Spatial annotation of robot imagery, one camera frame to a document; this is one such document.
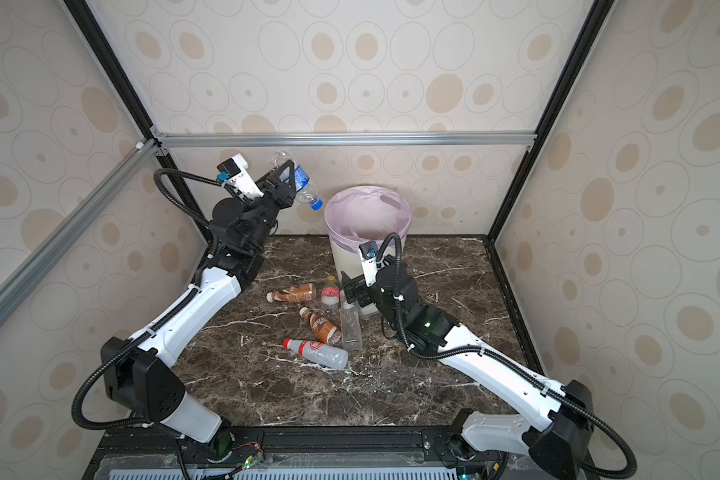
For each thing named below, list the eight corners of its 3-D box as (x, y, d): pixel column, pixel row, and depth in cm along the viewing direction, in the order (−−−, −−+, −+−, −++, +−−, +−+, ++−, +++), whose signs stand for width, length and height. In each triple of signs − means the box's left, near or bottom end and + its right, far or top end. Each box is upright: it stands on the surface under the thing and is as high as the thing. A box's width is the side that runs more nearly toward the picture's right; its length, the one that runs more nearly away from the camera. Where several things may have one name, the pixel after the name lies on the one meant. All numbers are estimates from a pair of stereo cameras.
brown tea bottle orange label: (296, 320, 98) (292, 311, 94) (306, 310, 101) (303, 301, 96) (332, 348, 92) (330, 340, 87) (341, 337, 94) (340, 328, 90)
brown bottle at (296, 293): (269, 305, 102) (265, 295, 97) (272, 293, 105) (268, 283, 100) (313, 305, 102) (311, 295, 97) (315, 293, 105) (313, 283, 100)
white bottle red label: (282, 352, 92) (278, 343, 87) (289, 339, 94) (285, 330, 90) (343, 373, 87) (341, 365, 83) (348, 359, 90) (347, 351, 85)
